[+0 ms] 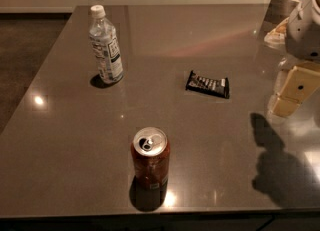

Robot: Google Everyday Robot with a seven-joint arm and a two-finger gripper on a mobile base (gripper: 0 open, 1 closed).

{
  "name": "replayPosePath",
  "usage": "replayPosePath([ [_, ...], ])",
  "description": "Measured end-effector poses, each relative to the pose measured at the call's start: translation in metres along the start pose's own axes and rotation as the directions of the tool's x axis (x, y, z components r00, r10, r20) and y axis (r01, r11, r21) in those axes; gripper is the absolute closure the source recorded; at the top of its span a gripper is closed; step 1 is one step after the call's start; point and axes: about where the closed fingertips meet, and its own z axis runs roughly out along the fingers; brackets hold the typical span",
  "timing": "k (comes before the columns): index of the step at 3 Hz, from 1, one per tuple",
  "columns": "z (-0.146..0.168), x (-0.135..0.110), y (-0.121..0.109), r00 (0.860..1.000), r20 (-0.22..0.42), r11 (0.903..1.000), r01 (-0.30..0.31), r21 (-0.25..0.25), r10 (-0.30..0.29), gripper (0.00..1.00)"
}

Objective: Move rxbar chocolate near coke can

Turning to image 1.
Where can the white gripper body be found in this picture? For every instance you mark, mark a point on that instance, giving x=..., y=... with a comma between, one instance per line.
x=304, y=33

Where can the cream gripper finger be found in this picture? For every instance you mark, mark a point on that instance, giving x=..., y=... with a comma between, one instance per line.
x=293, y=87

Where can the black rxbar chocolate bar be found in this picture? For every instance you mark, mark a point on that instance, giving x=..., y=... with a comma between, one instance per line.
x=208, y=86

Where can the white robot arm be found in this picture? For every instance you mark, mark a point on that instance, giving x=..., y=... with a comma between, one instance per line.
x=299, y=33

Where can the red coke can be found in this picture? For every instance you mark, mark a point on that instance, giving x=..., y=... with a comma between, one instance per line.
x=150, y=150

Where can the white snack bag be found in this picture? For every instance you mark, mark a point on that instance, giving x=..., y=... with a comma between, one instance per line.
x=277, y=35

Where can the clear plastic water bottle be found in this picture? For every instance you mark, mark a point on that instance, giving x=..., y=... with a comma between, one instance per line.
x=105, y=46

